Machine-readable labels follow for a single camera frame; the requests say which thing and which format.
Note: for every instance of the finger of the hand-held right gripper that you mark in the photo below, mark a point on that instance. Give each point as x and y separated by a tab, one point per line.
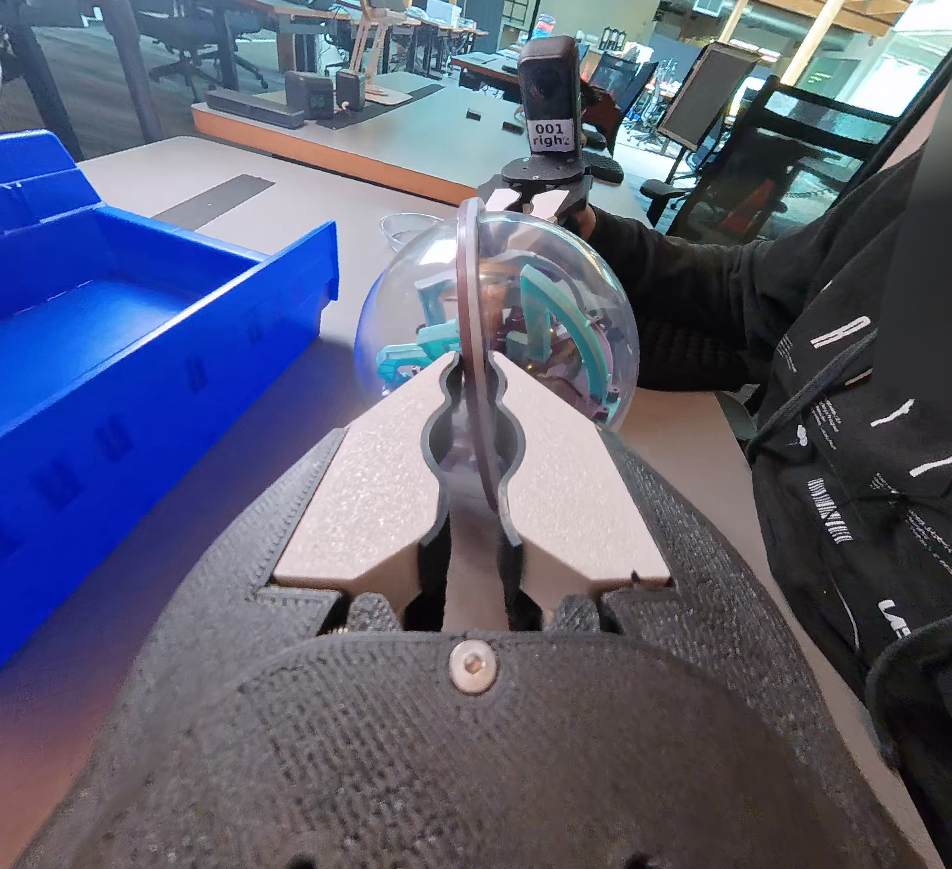
506	193
561	199

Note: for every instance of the black desk mat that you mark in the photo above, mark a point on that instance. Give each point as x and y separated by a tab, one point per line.
424	94

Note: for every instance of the small black speaker box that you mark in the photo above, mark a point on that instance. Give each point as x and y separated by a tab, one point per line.
349	91

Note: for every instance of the clear plastic maze ball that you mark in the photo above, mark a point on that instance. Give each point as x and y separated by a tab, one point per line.
550	303

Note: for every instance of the black rolling office chair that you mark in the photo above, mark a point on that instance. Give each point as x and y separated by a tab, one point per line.
186	28

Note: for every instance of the black oval wrist rest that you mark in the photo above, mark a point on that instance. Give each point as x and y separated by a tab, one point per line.
606	166

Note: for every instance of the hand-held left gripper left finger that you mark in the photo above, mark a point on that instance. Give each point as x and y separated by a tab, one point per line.
364	512

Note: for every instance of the long black bar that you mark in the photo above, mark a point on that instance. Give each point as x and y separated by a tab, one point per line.
253	108

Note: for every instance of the black screen on stand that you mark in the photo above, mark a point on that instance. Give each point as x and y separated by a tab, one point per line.
706	95

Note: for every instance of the black mesh office chair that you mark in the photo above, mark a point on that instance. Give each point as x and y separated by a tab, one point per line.
751	162

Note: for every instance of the person's black printed hoodie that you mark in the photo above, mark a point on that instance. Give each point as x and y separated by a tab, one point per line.
833	475

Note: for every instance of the wooden tablet stand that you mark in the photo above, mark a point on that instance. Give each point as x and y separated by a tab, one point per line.
372	6

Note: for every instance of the orange-edged grey desk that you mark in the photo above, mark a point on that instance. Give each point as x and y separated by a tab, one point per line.
416	132

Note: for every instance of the blue plastic bin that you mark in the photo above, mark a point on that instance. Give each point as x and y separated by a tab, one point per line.
37	169
149	422

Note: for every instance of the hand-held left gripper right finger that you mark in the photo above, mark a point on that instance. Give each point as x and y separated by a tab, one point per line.
580	512

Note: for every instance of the person's right hand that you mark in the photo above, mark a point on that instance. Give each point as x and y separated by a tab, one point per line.
584	222

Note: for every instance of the black power station box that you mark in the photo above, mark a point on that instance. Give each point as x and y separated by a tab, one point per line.
309	95

